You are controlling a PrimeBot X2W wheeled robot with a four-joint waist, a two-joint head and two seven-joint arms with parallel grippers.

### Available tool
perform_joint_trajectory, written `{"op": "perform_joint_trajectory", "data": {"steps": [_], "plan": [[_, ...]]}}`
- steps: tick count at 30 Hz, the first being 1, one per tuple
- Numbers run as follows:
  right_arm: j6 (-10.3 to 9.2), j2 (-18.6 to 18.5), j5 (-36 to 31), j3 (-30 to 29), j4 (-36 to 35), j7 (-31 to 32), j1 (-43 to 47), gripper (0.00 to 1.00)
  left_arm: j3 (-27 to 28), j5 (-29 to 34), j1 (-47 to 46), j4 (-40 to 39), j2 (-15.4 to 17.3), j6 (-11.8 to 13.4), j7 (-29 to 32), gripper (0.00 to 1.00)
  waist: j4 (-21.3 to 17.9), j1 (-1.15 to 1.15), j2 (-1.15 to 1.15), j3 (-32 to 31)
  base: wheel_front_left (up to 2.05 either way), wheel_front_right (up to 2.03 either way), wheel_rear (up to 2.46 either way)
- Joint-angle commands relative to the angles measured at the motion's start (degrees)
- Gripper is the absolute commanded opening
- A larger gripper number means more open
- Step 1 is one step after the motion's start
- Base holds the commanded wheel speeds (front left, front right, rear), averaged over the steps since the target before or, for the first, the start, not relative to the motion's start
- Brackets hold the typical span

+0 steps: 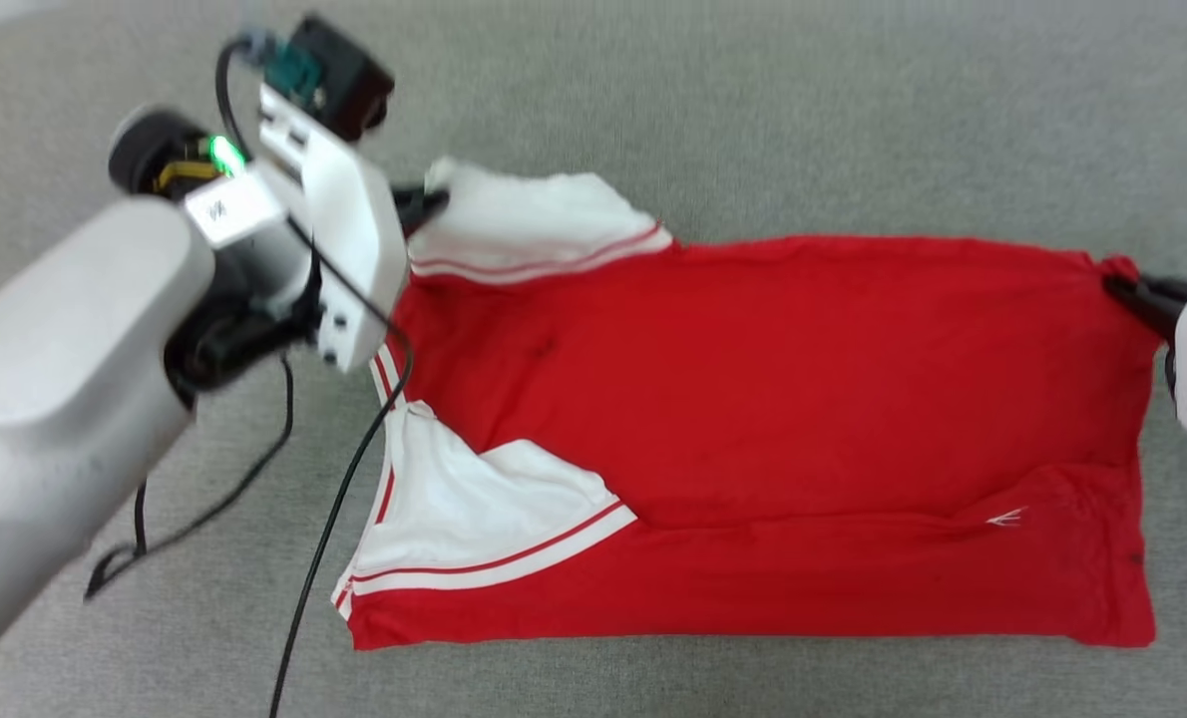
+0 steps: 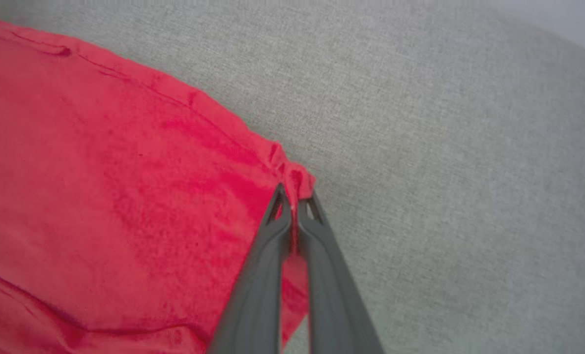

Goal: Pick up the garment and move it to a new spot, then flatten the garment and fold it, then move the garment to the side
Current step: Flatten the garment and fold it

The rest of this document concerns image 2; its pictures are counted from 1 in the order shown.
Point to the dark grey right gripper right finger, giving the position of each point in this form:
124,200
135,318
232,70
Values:
332,305

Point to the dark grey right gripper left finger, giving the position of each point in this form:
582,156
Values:
258,295

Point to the red and white jersey garment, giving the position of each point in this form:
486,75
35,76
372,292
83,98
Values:
101,196

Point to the grey fabric sofa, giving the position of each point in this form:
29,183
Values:
445,196

